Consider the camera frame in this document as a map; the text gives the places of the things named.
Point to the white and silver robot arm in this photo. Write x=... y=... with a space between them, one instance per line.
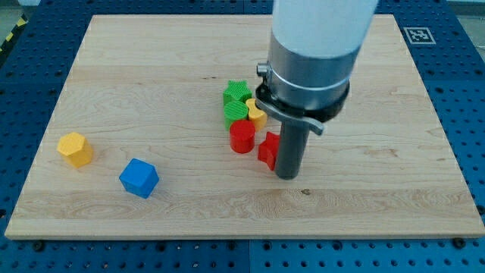
x=313 y=47

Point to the blue cube block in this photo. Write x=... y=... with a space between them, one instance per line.
x=139 y=178

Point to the red cylinder block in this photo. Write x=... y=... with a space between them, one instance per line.
x=242 y=136

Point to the yellow rounded block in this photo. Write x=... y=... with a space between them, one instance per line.
x=257 y=116

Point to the green cylinder block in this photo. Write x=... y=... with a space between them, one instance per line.
x=234 y=111

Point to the red star block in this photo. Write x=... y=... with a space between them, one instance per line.
x=268 y=149

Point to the green star block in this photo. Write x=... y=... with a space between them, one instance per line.
x=236 y=91

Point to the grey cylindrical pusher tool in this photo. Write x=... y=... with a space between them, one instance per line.
x=293 y=140

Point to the light wooden board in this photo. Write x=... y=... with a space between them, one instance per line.
x=150 y=87

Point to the yellow hexagon block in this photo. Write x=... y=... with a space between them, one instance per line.
x=75 y=149

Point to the white fiducial marker tag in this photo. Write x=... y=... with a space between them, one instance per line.
x=419 y=36

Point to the black board corner screw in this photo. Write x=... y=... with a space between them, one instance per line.
x=458 y=243
x=38 y=246

